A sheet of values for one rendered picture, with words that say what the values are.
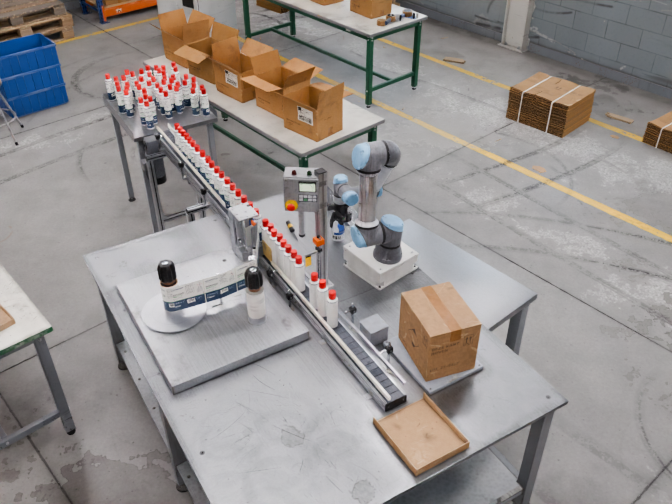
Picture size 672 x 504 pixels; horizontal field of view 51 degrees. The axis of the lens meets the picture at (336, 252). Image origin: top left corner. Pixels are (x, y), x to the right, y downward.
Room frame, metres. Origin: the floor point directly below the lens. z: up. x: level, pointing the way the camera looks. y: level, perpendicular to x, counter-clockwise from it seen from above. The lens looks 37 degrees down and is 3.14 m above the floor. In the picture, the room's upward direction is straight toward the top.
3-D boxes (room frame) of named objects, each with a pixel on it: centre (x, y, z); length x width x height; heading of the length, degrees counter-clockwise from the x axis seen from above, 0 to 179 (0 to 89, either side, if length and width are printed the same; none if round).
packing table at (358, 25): (7.63, 0.10, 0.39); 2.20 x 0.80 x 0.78; 41
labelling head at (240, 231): (3.01, 0.47, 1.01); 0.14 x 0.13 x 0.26; 31
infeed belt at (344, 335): (2.69, 0.17, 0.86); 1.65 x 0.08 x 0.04; 31
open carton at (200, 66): (5.60, 1.05, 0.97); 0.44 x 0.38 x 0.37; 136
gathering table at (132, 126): (4.77, 1.29, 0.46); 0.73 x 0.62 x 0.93; 31
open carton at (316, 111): (4.64, 0.15, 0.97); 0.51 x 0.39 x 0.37; 137
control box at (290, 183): (2.83, 0.16, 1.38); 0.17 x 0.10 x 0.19; 86
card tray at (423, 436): (1.84, -0.34, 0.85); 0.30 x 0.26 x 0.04; 31
